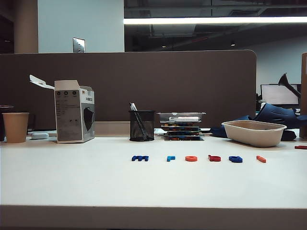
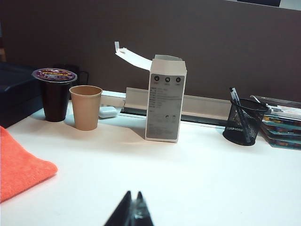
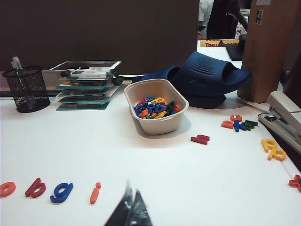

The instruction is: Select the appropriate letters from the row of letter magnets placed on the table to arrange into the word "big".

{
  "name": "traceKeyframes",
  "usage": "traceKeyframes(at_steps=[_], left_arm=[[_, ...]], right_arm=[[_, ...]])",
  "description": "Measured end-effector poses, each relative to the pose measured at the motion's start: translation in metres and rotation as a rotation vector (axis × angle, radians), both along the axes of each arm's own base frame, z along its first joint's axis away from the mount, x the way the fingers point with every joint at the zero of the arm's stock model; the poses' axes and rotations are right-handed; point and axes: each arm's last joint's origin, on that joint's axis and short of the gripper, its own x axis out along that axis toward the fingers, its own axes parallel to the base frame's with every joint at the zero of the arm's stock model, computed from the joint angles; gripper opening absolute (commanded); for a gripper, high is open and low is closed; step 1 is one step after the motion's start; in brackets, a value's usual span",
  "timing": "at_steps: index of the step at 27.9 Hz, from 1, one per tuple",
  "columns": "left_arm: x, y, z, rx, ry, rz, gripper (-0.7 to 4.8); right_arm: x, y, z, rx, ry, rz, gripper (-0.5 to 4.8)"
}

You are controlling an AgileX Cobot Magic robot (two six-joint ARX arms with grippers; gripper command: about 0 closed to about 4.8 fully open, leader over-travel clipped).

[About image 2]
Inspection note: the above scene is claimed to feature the colourful flat box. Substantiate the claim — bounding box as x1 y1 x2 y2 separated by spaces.
264 130 301 142
262 114 301 124
268 138 301 150
261 122 301 133

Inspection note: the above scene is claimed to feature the black mesh pen holder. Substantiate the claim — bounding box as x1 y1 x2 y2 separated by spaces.
222 98 269 146

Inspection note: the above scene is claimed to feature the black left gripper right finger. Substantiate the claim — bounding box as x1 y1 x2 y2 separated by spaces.
134 191 157 226

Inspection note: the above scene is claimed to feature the dark blue storage box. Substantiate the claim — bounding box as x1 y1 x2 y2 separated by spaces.
0 61 44 129

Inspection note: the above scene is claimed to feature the white face mask box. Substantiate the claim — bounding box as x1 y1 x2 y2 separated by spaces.
114 41 188 143

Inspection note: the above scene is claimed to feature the brown desk partition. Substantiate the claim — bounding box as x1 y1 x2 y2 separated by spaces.
0 0 301 104

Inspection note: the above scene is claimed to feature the brown paper cup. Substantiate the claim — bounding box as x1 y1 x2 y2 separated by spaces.
69 85 103 131

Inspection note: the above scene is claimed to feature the white earbuds case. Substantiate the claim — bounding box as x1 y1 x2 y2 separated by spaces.
98 106 118 119

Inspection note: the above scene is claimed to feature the orange cloth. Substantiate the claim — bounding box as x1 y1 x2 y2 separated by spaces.
0 126 59 203

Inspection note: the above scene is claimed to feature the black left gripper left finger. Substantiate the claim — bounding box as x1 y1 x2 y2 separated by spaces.
103 190 134 226

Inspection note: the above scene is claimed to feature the black cup with foil lid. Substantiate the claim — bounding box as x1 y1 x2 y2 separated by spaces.
32 67 78 122

